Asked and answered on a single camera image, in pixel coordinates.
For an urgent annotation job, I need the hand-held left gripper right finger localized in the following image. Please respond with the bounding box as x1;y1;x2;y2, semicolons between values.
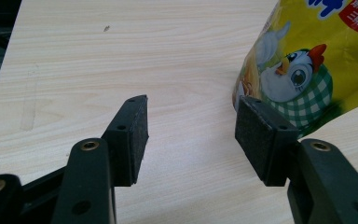
234;95;301;188

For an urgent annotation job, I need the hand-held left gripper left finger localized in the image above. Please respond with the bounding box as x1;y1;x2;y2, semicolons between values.
101;94;150;188

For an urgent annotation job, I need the colourful snack bag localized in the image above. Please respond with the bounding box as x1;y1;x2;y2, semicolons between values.
232;0;358;139

